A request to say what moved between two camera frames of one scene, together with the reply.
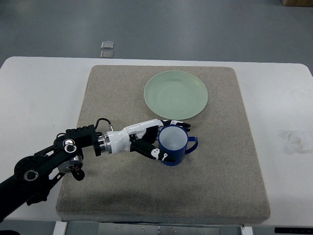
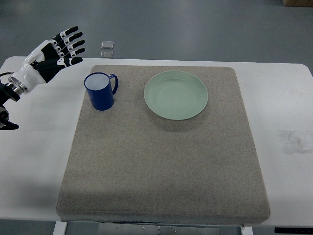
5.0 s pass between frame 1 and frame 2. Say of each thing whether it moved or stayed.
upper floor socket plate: stayed
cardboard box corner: stayed
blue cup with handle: moved
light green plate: stayed
